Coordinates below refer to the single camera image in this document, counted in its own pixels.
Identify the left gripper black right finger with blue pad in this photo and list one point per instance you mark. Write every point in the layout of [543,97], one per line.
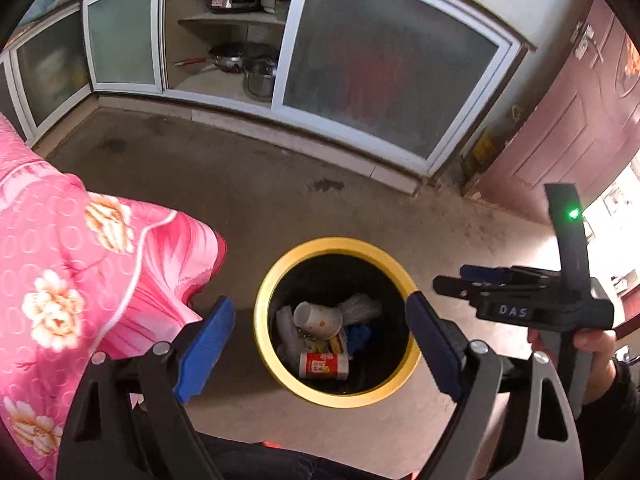
[511,417]

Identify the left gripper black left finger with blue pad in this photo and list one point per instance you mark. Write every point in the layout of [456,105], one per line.
[127,419]

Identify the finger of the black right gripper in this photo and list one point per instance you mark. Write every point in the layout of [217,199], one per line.
[515,275]

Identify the yellow trash bin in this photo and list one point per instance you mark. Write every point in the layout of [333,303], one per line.
[343,296]

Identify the white kitchen cabinet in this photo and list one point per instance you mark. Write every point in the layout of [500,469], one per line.
[401,82]

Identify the person's right hand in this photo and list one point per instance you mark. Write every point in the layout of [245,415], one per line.
[601,344]

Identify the black clothing with pearl button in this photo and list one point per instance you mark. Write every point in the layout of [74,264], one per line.
[608,432]

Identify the pink floral tablecloth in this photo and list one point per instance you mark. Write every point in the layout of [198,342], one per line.
[82,272]

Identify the dark red wooden door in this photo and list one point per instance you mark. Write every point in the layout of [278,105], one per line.
[584,131]

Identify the red white paper cup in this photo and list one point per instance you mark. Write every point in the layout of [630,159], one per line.
[316,365]

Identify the steel pot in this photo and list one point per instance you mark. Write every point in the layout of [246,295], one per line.
[259,78]

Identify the frying pan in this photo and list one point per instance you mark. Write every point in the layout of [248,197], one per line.
[230,57]

